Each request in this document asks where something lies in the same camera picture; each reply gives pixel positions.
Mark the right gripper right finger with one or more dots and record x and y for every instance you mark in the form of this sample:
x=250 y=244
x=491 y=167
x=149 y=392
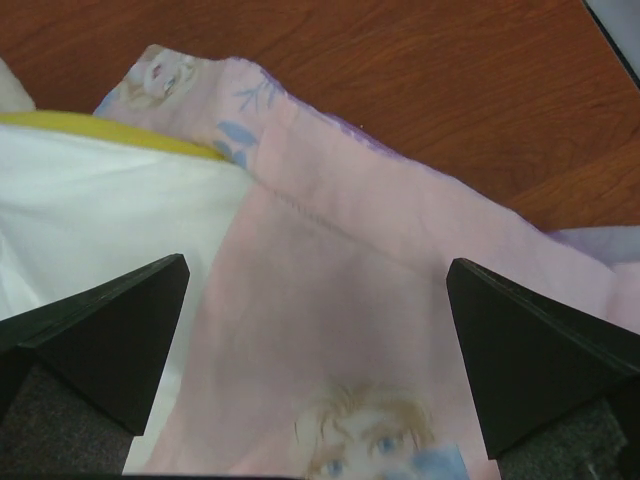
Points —
x=531 y=361

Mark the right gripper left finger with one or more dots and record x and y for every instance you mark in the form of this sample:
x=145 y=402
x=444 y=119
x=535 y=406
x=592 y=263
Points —
x=109 y=344

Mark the white pillow yellow edge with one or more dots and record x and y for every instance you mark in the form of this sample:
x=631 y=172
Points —
x=85 y=200

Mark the pink pillowcase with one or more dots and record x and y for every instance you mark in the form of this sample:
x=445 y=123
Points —
x=324 y=346

